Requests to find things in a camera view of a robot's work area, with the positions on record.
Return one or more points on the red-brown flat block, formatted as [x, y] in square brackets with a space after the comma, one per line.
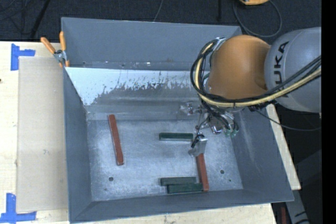
[203, 173]
[116, 140]

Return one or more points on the pale wood flat board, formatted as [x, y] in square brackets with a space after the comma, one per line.
[39, 133]

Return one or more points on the grey metal bin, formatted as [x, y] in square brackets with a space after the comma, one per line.
[147, 154]

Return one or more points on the dark green flat block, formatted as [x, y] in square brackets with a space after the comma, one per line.
[175, 136]
[177, 180]
[183, 188]

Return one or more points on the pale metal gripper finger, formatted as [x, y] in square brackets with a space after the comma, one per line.
[189, 108]
[200, 146]

